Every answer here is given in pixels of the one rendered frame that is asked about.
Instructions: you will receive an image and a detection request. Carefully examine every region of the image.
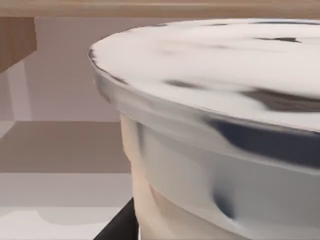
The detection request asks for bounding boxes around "white lidded cup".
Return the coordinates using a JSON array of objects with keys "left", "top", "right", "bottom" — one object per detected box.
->
[{"left": 87, "top": 17, "right": 320, "bottom": 240}]

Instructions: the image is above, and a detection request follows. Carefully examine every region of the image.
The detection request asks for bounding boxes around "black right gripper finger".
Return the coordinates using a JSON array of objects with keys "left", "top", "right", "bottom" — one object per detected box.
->
[{"left": 93, "top": 196, "right": 141, "bottom": 240}]

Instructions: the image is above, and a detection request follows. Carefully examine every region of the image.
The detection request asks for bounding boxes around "wooden cupboard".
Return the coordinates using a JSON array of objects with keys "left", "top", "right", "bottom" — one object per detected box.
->
[{"left": 0, "top": 0, "right": 320, "bottom": 74}]

